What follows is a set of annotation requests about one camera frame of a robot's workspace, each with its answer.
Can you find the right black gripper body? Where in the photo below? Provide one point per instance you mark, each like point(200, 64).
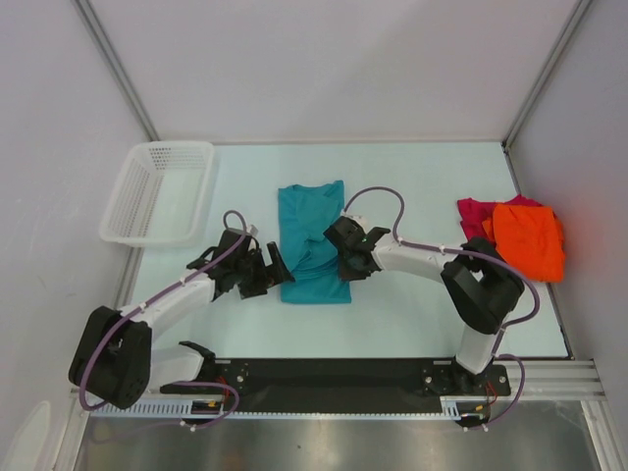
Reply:
point(348, 271)

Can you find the teal t shirt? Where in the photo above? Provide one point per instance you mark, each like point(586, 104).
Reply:
point(305, 213)

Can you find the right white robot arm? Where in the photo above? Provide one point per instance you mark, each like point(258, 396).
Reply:
point(481, 290)

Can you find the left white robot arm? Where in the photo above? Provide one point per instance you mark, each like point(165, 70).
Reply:
point(116, 359)

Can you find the white plastic basket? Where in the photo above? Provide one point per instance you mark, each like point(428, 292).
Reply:
point(162, 195)

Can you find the magenta folded t shirt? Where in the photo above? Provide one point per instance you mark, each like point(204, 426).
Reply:
point(476, 215)

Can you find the orange folded t shirt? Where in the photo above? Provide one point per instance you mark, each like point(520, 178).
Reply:
point(530, 239)

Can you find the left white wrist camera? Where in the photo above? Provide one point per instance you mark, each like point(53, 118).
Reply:
point(251, 231)

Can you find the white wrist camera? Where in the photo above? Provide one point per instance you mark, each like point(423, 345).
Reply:
point(359, 220)
point(251, 231)

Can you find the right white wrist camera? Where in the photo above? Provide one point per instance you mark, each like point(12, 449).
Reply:
point(359, 220)

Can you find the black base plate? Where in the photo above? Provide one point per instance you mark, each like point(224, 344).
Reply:
point(353, 386)

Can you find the white slotted cable duct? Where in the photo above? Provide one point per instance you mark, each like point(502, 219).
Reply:
point(182, 408)

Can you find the aluminium frame rail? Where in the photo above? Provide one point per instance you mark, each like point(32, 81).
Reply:
point(554, 378)

